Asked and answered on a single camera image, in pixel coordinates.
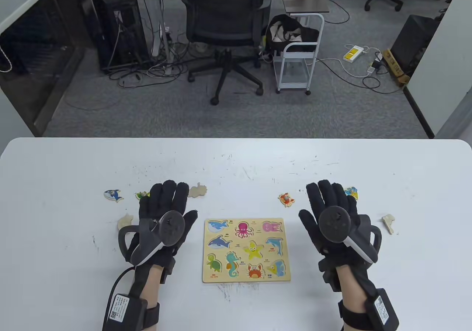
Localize person's right hand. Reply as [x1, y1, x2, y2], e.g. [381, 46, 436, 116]
[298, 179, 371, 292]

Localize person's left hand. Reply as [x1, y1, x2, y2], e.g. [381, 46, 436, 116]
[125, 180, 198, 284]

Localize black and white controller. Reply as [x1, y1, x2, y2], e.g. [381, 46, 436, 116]
[318, 206, 382, 264]
[118, 210, 185, 267]

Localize wooden seahorse-shaped puzzle piece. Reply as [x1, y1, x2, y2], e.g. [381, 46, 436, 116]
[187, 182, 208, 199]

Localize wooden puzzle frame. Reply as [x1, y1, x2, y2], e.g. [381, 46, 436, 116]
[202, 218, 292, 283]

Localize person's right forearm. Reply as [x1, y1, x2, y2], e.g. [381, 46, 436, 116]
[336, 265, 365, 306]

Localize person's left forearm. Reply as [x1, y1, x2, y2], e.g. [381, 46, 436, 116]
[138, 266, 163, 307]

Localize black labelled wrist box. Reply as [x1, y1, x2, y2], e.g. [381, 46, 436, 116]
[103, 293, 148, 331]
[365, 289, 399, 331]

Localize white yellow power strip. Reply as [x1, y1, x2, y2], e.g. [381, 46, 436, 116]
[343, 45, 364, 63]

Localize brown cardboard box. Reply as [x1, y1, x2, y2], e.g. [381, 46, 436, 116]
[382, 48, 410, 85]

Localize black computer tower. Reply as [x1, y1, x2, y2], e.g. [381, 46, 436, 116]
[88, 0, 150, 72]

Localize black bag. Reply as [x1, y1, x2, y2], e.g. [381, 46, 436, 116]
[265, 14, 320, 53]

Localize black boxy case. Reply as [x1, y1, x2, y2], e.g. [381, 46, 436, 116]
[390, 14, 441, 75]

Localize black mesh office chair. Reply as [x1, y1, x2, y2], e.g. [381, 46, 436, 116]
[182, 0, 273, 106]

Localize black glove cable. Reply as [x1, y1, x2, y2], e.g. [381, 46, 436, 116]
[110, 266, 135, 302]

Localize long black floor cable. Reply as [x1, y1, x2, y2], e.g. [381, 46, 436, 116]
[315, 58, 405, 95]

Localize tangle of floor cables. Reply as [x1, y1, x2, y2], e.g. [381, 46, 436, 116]
[107, 32, 192, 88]

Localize white metal frame rig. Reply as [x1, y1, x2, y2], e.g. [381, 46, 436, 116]
[138, 0, 174, 76]

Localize curved black floor cable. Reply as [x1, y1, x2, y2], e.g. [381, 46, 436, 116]
[324, 0, 350, 24]

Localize white hanging cord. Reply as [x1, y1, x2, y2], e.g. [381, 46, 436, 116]
[0, 45, 12, 73]

